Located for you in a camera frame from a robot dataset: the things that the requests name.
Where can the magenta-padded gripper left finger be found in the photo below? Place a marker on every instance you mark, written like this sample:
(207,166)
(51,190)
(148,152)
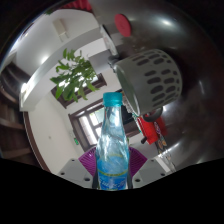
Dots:
(73,171)

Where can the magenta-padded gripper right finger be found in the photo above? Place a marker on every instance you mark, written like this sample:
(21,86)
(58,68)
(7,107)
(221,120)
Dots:
(150,171)

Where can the clear bottle with blue cap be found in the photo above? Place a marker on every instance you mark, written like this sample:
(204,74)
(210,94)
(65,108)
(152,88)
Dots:
(112,156)

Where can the green exit sign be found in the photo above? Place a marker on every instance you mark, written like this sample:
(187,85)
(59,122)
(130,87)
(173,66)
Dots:
(76,140)

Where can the red plastic basket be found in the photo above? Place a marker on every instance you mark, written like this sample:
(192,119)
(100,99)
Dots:
(151,130)

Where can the dark wooden double door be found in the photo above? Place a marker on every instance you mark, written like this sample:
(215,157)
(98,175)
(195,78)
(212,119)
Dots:
(83,128)

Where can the dark-framed window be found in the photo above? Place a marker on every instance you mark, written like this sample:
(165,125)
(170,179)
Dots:
(99,81)

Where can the leafy plant in white pot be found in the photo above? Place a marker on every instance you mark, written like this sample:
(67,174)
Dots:
(75,75)

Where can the white wall unit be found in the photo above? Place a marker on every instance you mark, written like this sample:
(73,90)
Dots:
(60,30)

